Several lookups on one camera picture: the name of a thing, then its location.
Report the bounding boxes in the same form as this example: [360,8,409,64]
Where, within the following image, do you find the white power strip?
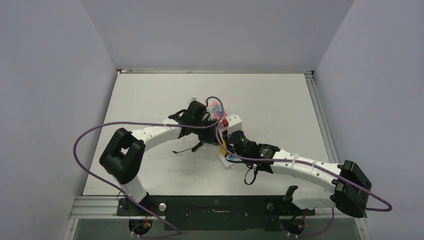
[213,145,236,170]

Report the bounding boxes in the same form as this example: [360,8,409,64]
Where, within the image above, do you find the yellow cube socket adapter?
[217,145,228,157]

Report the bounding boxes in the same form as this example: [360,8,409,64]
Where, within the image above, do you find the thin black adapter cable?
[172,141,208,155]

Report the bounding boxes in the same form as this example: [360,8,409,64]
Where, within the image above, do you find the aluminium frame rail right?
[304,71,340,164]

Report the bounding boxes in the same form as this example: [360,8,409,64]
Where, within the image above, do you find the blue usb charger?
[212,104,223,113]

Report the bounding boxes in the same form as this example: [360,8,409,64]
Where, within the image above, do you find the aluminium frame rail back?
[116,69,313,75]

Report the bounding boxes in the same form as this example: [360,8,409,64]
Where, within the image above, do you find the pink triangular socket adapter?
[211,101,223,119]

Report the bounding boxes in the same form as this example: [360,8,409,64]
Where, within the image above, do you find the pink square plug adapter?
[213,111,229,127]

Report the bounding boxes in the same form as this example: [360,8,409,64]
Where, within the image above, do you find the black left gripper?
[191,118,221,146]

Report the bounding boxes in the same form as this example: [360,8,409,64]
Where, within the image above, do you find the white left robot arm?
[99,100,219,215]

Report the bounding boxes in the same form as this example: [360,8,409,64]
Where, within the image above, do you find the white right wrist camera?
[225,113,243,134]

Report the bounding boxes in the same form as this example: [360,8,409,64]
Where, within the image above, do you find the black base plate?
[115,194,316,233]

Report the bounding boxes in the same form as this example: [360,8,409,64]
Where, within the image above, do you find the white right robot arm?
[222,130,372,218]

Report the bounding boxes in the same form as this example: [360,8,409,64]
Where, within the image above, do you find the aluminium frame rail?
[304,71,340,164]
[116,69,313,75]

